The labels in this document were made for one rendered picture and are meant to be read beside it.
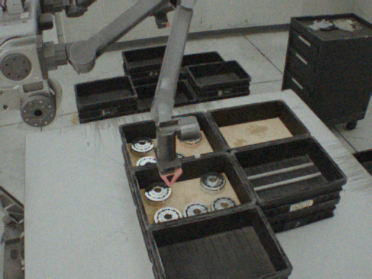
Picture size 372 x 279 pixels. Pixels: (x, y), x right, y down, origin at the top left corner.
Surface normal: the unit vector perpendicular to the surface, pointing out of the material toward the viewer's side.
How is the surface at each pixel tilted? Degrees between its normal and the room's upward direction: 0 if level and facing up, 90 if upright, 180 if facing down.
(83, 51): 46
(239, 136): 0
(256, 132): 0
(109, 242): 0
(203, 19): 90
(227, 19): 90
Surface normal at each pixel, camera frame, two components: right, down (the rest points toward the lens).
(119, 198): 0.00, -0.79
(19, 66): 0.29, 0.59
